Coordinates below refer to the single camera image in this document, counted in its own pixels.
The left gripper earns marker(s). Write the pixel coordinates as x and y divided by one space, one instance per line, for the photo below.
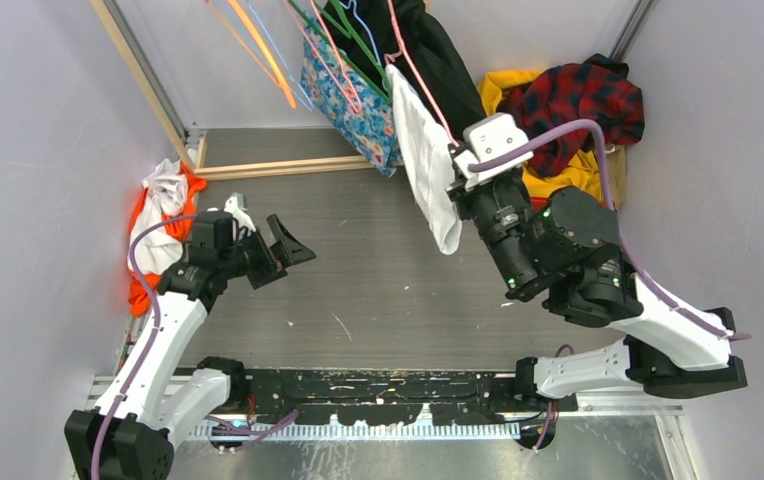
278 256

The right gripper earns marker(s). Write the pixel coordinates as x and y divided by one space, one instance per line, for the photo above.
463 195

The white garment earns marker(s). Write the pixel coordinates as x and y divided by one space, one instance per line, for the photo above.
423 144

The blue patterned garment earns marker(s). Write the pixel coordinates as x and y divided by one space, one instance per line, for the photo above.
371 133

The pink hanger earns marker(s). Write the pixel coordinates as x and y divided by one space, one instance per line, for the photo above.
342 79
404 53

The black pleated skirt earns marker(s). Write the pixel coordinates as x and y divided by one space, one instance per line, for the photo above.
436 57

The blue hanger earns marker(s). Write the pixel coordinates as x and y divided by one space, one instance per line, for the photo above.
284 29
356 39

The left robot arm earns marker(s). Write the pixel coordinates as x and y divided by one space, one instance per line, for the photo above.
134 429

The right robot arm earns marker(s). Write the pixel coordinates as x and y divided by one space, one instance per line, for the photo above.
570 253

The orange hanger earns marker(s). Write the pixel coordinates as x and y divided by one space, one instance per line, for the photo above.
241 23

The green hanger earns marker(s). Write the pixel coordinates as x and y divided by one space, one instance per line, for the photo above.
309 21

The yellow garment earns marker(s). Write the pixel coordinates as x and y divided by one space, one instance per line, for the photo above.
581 172

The tan garment in bin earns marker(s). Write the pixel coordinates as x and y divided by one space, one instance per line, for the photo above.
615 159

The white and orange clothes pile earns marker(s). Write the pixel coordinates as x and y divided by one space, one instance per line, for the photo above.
157 229

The wooden clothes rack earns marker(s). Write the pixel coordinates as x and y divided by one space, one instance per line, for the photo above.
192 151

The red plaid shirt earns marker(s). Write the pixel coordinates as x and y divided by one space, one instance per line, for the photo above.
597 89

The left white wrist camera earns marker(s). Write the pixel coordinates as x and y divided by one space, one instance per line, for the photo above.
236 207

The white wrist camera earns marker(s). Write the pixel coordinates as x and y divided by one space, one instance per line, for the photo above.
236 207
490 148

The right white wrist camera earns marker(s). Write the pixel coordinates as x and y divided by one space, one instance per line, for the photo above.
490 148

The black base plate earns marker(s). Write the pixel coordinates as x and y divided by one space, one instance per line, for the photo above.
384 397

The aluminium frame post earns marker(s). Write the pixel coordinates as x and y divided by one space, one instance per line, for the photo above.
145 66

